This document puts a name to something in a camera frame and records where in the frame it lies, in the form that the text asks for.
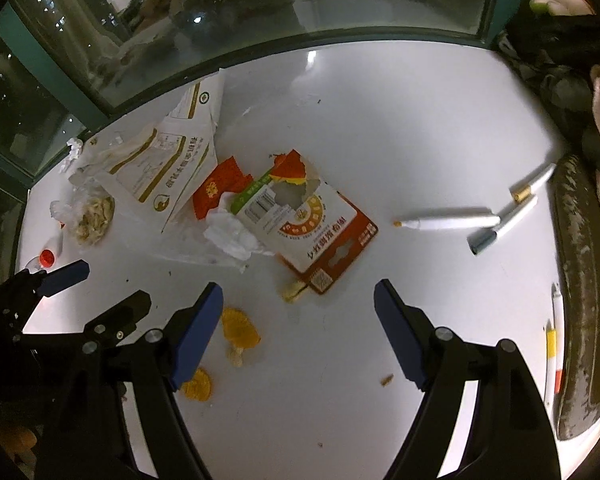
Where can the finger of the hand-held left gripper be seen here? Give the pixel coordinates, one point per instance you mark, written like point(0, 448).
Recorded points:
point(125, 312)
point(62, 277)

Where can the dark patterned cushion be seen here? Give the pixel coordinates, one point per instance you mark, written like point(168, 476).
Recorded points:
point(580, 285)

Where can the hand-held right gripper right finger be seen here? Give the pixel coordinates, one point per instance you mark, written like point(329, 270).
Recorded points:
point(400, 340)

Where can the pale food scrap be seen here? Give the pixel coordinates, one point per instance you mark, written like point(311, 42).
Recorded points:
point(295, 291)

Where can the clear bag with peels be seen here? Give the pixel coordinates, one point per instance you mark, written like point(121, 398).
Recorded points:
point(92, 217)

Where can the orange and white cardboard box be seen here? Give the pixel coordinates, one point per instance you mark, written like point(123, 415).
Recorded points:
point(325, 240)

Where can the small crumpled tissue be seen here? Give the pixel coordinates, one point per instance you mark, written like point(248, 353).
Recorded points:
point(72, 152)

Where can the white marker with dark cap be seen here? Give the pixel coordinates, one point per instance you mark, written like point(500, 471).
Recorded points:
point(515, 215)

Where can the orange peel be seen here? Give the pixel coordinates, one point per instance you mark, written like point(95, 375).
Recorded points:
point(197, 385)
point(240, 330)

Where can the white marker with gold band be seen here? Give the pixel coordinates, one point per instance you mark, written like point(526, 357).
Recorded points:
point(540, 177)

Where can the red packet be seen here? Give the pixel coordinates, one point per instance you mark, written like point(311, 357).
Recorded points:
point(212, 192)

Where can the red bottle cap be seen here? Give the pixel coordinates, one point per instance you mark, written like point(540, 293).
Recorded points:
point(46, 258)

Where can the white tissue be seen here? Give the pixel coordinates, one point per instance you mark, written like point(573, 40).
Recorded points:
point(230, 240)

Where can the white marker with orange tip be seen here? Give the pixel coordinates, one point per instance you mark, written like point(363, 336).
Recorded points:
point(455, 220)

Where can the white and gold paper bag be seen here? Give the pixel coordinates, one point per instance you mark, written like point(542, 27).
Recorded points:
point(180, 155)

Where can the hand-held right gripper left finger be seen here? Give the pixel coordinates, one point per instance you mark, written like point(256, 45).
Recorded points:
point(200, 340)

